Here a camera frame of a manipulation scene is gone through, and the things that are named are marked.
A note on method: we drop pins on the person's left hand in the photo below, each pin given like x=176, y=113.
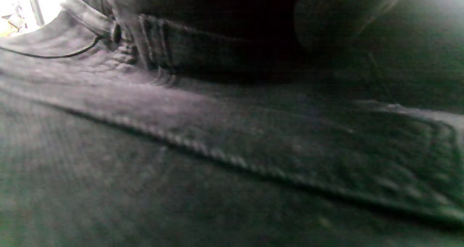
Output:
x=337, y=19

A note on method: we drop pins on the black trousers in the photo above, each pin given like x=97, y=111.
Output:
x=217, y=160

